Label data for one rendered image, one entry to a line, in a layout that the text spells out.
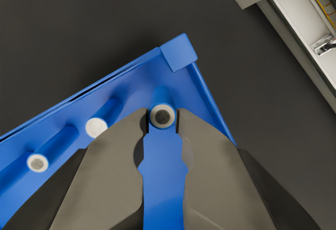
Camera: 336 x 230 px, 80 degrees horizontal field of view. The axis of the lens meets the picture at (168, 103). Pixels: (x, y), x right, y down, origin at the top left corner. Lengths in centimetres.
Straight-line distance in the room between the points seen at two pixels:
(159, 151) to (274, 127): 57
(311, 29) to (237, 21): 20
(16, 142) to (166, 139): 17
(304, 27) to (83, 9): 56
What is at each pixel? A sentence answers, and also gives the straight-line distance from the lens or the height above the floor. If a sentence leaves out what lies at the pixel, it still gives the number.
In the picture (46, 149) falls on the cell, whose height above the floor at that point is 46.
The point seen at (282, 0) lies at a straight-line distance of 54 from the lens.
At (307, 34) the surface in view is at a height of 16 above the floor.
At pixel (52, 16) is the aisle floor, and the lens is 69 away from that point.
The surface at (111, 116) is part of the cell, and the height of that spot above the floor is 45.
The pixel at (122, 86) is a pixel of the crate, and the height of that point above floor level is 40.
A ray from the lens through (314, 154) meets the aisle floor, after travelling 88.
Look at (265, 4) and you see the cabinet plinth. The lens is 66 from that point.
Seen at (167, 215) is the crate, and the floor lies 40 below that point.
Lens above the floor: 62
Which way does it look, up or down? 75 degrees down
